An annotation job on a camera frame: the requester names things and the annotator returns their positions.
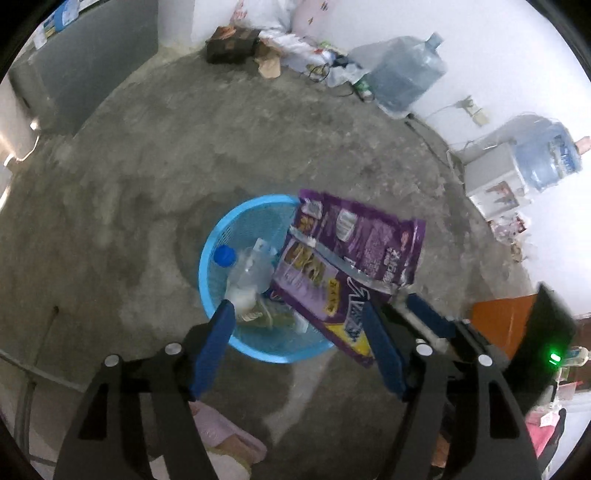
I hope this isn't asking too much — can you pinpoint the white plastic bag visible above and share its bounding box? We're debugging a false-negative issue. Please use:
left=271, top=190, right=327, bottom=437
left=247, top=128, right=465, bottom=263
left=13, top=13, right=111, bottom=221
left=230, top=0, right=301, bottom=32

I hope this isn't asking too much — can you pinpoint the purple snack bag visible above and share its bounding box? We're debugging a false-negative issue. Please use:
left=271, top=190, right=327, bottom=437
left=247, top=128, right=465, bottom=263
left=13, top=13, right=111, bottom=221
left=271, top=189, right=426, bottom=367

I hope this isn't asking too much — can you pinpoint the water jug on dispenser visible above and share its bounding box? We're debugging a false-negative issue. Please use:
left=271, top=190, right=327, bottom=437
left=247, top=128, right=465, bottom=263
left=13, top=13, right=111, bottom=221
left=513, top=121, right=582, bottom=192

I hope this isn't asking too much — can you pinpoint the large water jug on floor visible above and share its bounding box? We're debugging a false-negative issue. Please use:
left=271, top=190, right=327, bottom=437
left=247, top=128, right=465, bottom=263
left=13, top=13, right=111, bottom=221
left=360, top=32, right=448, bottom=114

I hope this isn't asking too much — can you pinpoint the orange door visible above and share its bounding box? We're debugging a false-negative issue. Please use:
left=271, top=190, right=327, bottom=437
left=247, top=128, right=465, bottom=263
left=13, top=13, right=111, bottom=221
left=470, top=294, right=537, bottom=359

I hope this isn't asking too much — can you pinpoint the grey cabinet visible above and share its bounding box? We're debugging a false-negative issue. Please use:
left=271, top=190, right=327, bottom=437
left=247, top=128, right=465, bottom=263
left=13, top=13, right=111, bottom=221
left=8, top=0, right=158, bottom=135

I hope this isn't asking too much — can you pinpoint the white water dispenser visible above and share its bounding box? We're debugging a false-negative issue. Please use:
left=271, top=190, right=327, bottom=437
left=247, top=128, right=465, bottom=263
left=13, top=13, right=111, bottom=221
left=464, top=143, right=531, bottom=221

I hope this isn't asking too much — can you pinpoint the white tissue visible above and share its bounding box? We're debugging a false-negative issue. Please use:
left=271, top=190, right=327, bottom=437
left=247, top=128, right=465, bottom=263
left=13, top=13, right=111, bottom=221
left=224, top=285, right=263, bottom=323

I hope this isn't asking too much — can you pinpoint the blue mesh trash basket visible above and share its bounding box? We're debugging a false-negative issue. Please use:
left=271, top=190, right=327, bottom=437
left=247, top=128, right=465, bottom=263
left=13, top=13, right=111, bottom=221
left=197, top=194, right=332, bottom=364

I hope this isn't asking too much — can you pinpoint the Pepsi plastic bottle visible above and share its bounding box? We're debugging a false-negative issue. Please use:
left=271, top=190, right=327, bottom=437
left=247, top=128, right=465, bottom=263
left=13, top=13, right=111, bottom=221
left=212, top=237, right=279, bottom=324

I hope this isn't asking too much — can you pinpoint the dark brown box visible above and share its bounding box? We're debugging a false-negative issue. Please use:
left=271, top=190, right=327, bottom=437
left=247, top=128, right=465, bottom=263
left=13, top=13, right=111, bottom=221
left=205, top=26, right=260, bottom=64

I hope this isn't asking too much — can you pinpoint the person's foot pink slipper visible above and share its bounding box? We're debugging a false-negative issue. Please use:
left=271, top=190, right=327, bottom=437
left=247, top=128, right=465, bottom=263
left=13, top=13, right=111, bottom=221
left=189, top=401, right=267, bottom=479

